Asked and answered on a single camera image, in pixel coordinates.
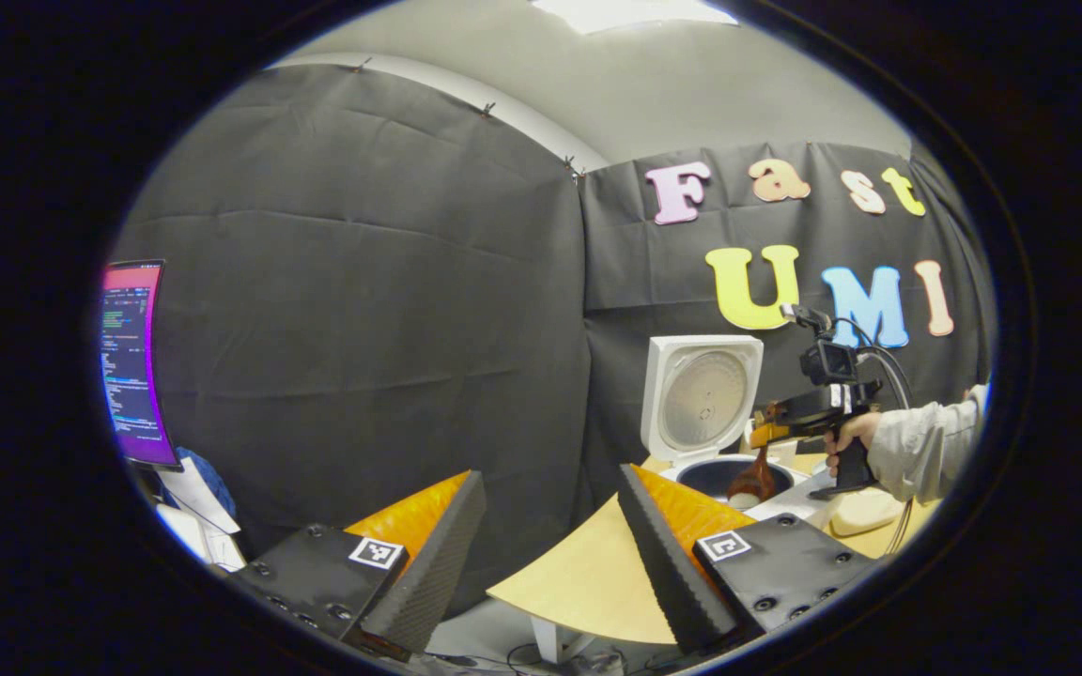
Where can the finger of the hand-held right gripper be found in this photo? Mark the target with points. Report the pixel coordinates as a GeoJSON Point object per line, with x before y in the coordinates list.
{"type": "Point", "coordinates": [771, 427]}

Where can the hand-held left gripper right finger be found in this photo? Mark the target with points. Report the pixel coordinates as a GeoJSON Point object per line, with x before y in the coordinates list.
{"type": "Point", "coordinates": [668, 573]}

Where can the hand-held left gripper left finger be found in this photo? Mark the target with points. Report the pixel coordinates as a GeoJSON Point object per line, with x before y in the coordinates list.
{"type": "Point", "coordinates": [438, 573]}

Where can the brown wooden spoon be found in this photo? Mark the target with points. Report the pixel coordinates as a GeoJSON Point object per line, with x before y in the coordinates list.
{"type": "Point", "coordinates": [752, 483]}

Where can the white rice cooker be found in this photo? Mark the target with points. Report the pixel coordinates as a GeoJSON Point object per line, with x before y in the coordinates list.
{"type": "Point", "coordinates": [701, 394]}

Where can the white flat board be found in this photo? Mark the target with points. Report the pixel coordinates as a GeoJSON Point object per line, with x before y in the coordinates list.
{"type": "Point", "coordinates": [790, 505]}

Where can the cream rounded board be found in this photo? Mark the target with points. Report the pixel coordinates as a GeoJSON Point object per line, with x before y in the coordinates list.
{"type": "Point", "coordinates": [865, 512]}

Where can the white table leg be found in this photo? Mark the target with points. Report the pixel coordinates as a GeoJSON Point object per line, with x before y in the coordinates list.
{"type": "Point", "coordinates": [550, 643]}

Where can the white paper sheets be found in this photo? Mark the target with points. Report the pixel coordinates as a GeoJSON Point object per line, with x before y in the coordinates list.
{"type": "Point", "coordinates": [198, 526]}

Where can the blue cloth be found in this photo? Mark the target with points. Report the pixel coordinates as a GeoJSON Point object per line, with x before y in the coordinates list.
{"type": "Point", "coordinates": [212, 479]}

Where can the black backdrop cloth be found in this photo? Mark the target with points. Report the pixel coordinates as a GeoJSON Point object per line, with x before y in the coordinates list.
{"type": "Point", "coordinates": [363, 310]}

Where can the computer monitor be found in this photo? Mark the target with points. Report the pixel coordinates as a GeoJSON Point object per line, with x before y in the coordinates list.
{"type": "Point", "coordinates": [132, 366]}

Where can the ceiling light panel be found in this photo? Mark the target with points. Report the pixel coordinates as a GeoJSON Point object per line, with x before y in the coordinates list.
{"type": "Point", "coordinates": [635, 11]}

